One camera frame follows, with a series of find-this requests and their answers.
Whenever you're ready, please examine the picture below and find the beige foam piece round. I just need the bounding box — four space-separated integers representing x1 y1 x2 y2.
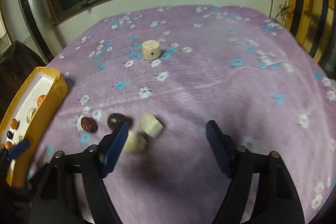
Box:
122 131 147 154

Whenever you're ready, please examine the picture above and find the dark red ridged fruit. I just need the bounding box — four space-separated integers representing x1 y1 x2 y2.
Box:
80 117 98 133

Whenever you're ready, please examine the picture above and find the beige foam piece small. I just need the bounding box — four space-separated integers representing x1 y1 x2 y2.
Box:
139 113 163 139

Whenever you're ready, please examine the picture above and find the dark purple plum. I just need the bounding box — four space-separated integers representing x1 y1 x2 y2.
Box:
7 131 14 140

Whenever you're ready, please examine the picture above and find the dull orange fruit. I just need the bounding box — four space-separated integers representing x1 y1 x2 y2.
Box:
10 118 19 130

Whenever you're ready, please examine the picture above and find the large beige foam block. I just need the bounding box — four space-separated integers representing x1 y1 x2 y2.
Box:
26 107 37 123

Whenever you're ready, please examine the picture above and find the bright orange fruit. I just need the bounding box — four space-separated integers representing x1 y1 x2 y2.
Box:
37 95 46 107

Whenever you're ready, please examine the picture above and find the small orange in tray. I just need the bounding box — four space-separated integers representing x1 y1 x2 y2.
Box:
5 141 14 149

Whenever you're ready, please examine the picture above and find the dark plum near foam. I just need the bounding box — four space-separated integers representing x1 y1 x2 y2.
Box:
107 113 133 131

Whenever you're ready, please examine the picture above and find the yellow-rimmed white foam tray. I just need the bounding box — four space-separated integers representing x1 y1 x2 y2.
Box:
1 67 68 188

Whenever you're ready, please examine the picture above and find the dark coat on chair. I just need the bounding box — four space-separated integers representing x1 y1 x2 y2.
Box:
0 40 46 119

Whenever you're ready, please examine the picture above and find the purple floral tablecloth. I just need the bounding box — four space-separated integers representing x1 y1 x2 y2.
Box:
29 6 335 223

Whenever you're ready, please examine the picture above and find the silver tower air conditioner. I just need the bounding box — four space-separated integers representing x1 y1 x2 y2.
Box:
18 0 63 63

